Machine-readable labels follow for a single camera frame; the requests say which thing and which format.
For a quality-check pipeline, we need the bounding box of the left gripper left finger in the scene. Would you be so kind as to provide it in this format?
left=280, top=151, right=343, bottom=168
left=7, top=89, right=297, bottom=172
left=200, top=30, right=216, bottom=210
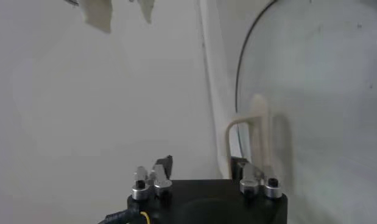
left=132, top=155, right=174, bottom=201

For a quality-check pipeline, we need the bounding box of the round glass pot lid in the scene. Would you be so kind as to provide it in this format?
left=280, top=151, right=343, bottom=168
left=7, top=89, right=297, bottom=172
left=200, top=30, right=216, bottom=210
left=226, top=0, right=377, bottom=224

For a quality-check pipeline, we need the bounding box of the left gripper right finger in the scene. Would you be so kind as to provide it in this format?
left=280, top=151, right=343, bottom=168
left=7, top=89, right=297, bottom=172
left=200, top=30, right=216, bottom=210
left=230, top=156, right=283, bottom=199

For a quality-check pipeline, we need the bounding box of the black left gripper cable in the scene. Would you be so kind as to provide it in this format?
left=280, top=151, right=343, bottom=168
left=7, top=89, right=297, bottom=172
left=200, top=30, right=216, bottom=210
left=98, top=200, right=151, bottom=224

